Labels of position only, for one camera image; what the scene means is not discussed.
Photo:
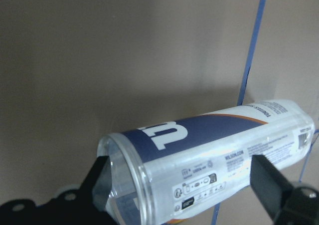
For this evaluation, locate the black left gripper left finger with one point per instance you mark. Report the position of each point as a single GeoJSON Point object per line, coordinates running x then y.
{"type": "Point", "coordinates": [82, 206]}

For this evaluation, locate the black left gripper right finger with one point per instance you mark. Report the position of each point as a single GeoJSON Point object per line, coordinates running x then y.
{"type": "Point", "coordinates": [286, 203]}

